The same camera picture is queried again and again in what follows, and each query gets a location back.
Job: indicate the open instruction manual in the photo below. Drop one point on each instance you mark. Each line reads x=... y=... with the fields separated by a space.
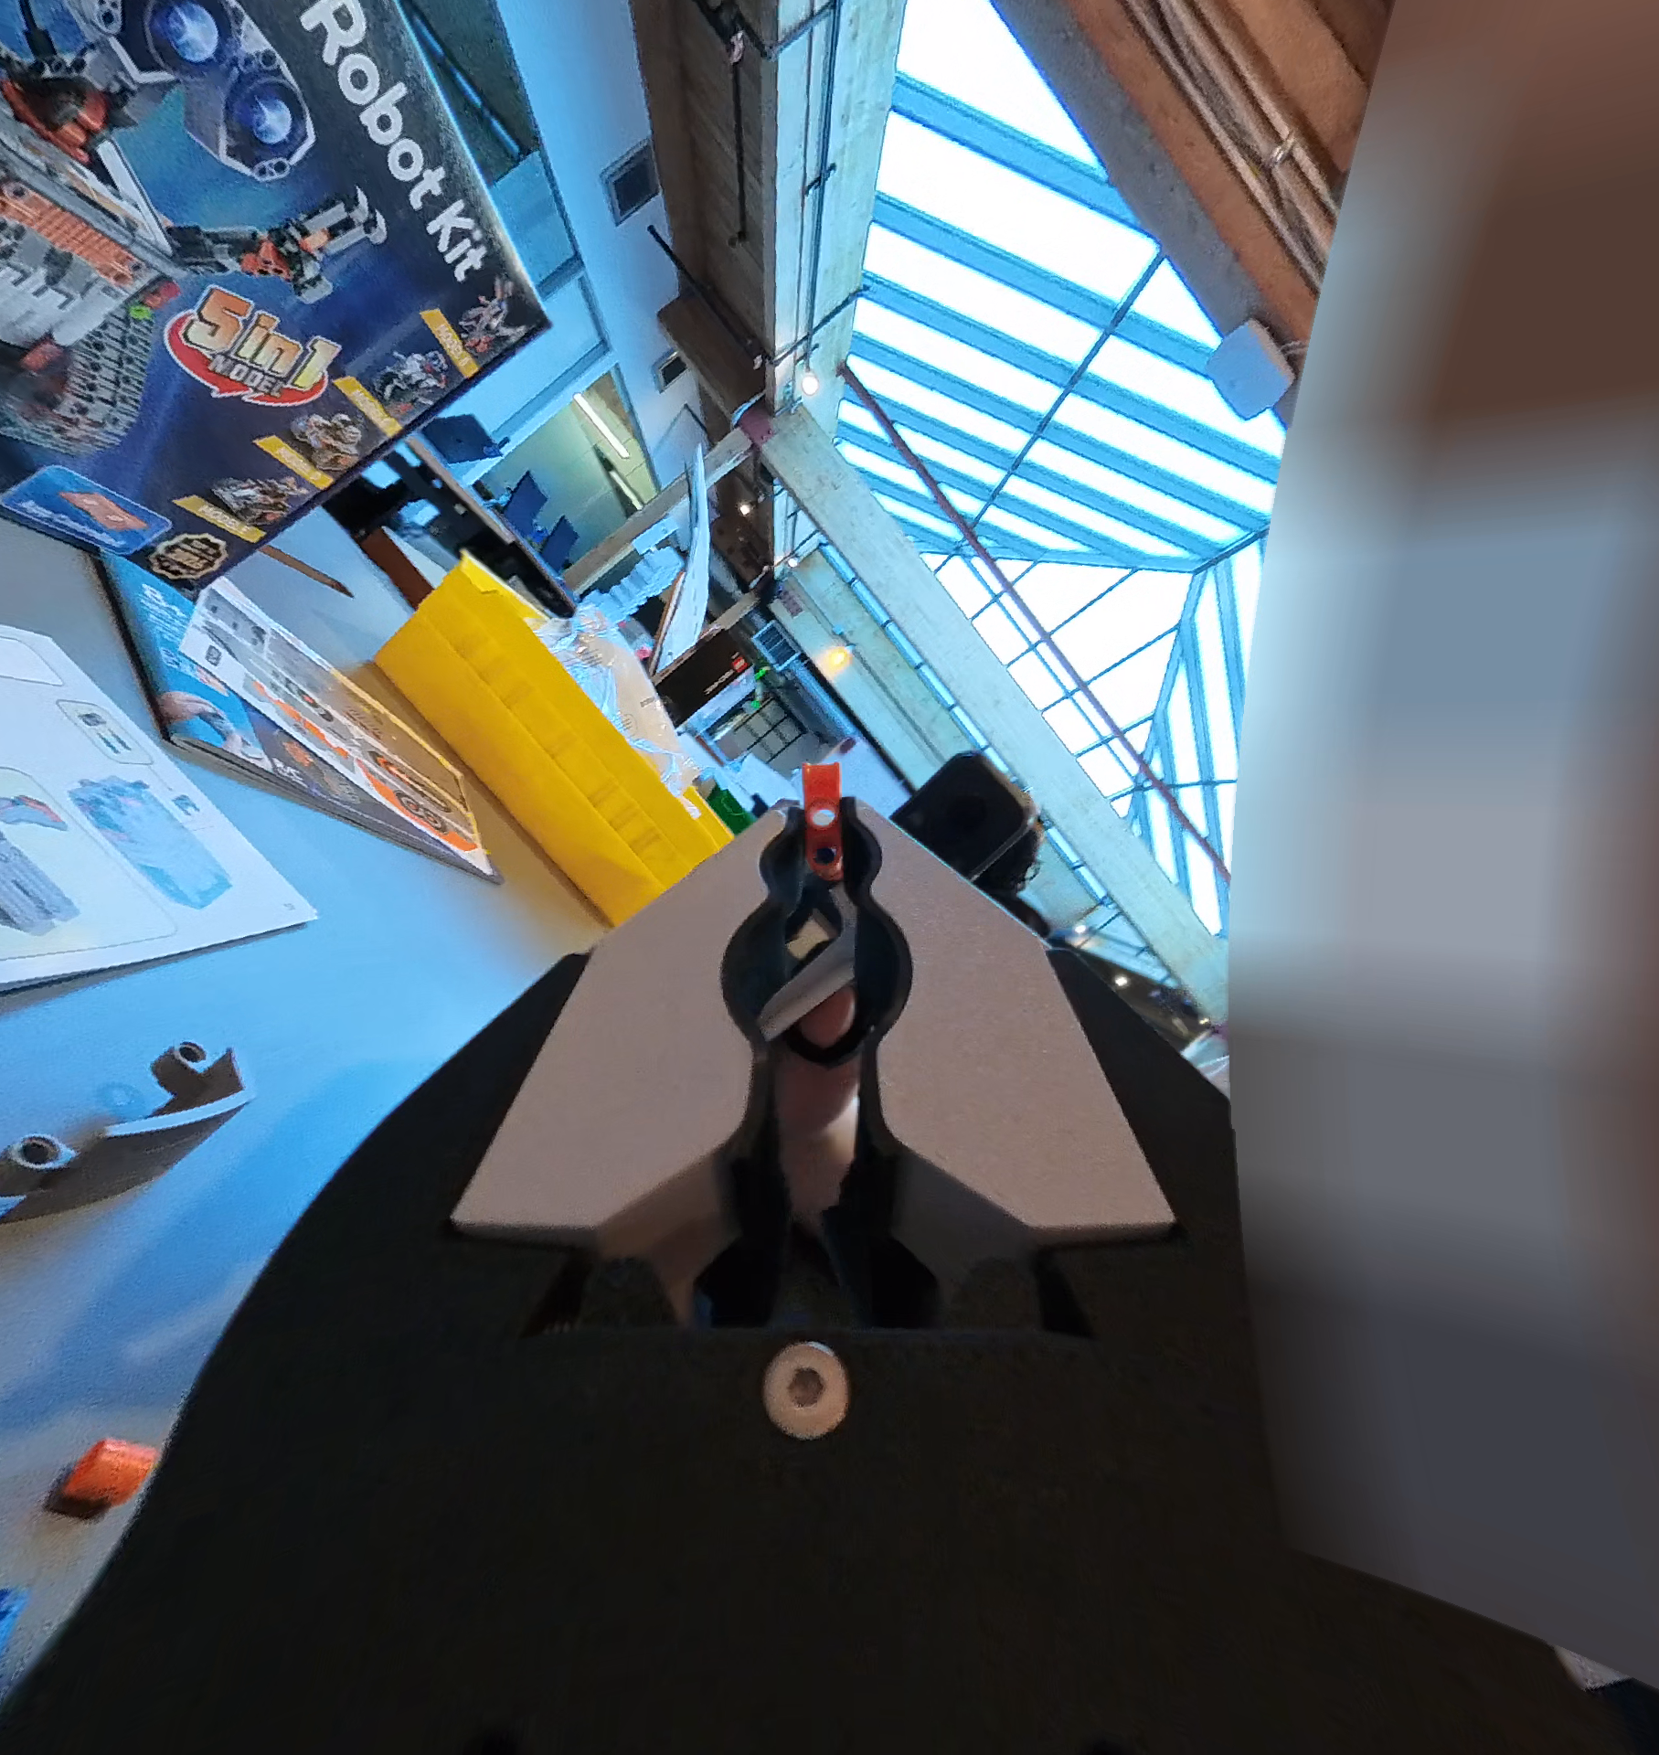
x=90 y=850

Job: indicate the white leaning board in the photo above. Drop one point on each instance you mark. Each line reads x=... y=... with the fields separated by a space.
x=698 y=548

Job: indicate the green plastic bin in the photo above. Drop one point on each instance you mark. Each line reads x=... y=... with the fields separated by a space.
x=730 y=813

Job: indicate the clear plastic bags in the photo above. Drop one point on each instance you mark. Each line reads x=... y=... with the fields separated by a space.
x=625 y=699

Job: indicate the white wall box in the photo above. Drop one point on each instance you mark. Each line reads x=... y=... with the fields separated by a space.
x=1252 y=369

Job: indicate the orange connector piece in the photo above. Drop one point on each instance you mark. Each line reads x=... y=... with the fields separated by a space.
x=101 y=1478

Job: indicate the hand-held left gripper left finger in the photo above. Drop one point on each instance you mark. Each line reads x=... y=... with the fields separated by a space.
x=625 y=1084

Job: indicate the blue booklet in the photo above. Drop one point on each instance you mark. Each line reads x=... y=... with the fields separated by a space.
x=171 y=685

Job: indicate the yellow plastic bin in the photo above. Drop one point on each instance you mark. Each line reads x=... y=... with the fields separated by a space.
x=527 y=739

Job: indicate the robot kit box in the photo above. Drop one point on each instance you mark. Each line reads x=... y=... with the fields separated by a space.
x=227 y=273

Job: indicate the grey curved panel piece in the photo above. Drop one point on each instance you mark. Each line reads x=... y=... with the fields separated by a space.
x=132 y=1132

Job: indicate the brown wooden stick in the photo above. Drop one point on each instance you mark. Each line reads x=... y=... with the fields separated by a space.
x=308 y=571

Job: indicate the small grey building piece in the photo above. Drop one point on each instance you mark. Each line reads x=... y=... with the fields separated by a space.
x=808 y=979

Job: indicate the sticker sheet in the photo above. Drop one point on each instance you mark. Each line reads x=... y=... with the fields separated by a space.
x=321 y=699

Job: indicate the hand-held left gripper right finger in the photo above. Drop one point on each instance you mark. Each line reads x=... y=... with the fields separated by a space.
x=1008 y=1084

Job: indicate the tall dark box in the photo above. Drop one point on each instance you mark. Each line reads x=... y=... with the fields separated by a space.
x=712 y=673

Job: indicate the orange thin beam piece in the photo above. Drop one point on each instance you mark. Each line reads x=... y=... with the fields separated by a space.
x=822 y=807

